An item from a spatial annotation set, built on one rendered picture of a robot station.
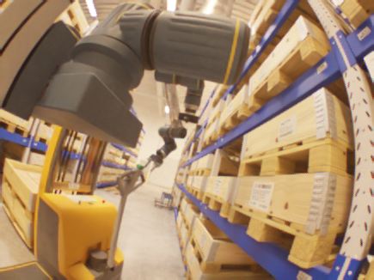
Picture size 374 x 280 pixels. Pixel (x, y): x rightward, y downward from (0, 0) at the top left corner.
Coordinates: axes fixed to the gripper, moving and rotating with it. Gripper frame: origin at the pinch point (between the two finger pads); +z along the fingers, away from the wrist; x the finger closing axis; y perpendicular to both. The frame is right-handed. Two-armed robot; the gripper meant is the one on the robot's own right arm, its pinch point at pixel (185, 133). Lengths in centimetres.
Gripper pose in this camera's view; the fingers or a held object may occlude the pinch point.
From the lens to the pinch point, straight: 107.1
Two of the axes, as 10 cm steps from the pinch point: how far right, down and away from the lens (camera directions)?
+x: 9.5, 2.5, -1.9
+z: -2.2, 9.6, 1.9
